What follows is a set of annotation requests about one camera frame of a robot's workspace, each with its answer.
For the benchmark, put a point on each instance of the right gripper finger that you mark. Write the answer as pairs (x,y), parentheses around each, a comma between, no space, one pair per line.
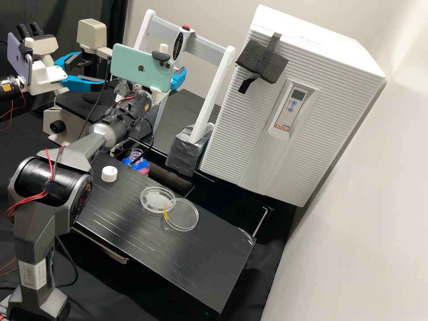
(180,78)

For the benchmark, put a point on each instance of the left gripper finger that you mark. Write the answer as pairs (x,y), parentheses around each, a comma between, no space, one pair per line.
(62,62)
(83,84)

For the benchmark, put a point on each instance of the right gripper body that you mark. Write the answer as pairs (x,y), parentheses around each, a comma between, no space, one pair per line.
(160,96)

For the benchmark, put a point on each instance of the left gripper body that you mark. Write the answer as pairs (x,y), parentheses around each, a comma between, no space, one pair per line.
(45,78)

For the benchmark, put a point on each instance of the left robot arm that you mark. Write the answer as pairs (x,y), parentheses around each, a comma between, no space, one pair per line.
(8,86)

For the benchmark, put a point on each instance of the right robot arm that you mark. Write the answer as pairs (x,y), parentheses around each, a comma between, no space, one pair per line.
(33,217)

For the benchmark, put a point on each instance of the white pipette stand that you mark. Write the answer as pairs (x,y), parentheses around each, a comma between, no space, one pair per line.
(214,87)

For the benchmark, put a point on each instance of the cream microscope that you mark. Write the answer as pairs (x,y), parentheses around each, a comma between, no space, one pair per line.
(63,115)

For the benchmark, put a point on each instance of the grey taped block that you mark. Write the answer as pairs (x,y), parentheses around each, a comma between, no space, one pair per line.
(122,89)
(185,150)

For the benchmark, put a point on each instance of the blue bottle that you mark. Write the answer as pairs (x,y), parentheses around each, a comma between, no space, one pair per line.
(140,165)

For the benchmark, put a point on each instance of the incubator door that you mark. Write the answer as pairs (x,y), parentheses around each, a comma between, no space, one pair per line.
(234,133)

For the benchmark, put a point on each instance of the bottle cap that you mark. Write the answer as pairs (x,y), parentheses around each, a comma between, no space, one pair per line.
(109,174)

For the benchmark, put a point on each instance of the petri dish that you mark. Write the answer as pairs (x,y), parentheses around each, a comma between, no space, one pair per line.
(155,200)

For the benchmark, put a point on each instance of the petri dish lid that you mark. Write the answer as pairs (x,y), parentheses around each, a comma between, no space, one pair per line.
(182,215)

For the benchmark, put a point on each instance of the white incubator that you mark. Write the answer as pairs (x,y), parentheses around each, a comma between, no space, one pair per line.
(317,36)

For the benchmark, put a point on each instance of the black platform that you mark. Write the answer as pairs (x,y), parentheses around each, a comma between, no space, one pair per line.
(174,254)

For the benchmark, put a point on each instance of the black tray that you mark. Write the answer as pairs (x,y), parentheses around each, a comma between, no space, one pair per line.
(262,220)

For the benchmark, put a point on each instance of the right wrist camera phone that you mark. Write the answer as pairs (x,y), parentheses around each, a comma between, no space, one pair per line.
(140,67)

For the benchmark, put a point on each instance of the wrist camera phone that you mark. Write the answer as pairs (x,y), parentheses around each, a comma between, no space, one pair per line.
(140,67)
(16,57)

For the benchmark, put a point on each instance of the left wrist camera phone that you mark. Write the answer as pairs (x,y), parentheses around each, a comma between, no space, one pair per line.
(16,57)

